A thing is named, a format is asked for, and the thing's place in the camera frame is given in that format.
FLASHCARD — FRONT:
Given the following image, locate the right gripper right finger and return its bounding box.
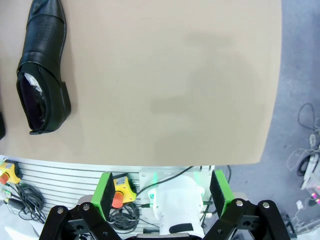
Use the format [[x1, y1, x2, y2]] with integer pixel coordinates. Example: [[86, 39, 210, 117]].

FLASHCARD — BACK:
[[203, 169, 298, 240]]

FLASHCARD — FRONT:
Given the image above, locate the black floor cable loop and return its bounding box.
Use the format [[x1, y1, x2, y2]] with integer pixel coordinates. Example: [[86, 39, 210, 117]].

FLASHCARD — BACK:
[[298, 102, 316, 131]]

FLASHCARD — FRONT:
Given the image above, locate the white tissue paper stuffing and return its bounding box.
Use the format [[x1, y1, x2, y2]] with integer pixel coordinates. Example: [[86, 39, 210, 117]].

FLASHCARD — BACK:
[[23, 72, 43, 92]]

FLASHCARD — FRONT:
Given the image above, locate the thin black base cable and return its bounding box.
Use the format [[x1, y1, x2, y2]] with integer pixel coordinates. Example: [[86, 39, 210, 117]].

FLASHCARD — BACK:
[[136, 166, 195, 195]]

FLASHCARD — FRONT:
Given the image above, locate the white equipment box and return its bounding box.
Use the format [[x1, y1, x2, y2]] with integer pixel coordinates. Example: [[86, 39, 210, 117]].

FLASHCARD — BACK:
[[301, 149, 320, 191]]

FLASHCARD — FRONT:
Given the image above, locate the yellow emergency stop box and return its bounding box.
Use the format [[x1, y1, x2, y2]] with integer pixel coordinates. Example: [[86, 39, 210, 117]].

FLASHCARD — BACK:
[[0, 161, 22, 186], [111, 177, 138, 208]]

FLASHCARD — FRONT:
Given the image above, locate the black coiled cable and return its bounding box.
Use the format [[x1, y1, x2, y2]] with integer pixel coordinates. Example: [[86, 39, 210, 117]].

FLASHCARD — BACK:
[[14, 183, 45, 221], [109, 204, 141, 231]]

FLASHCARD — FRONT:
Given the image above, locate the black leather monk shoe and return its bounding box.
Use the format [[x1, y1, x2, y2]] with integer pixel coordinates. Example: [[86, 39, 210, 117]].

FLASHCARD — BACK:
[[16, 0, 72, 136], [0, 111, 6, 141]]

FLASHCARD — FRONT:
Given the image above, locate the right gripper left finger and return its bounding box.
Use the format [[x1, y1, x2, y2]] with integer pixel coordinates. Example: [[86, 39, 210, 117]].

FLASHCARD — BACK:
[[39, 171, 118, 240]]

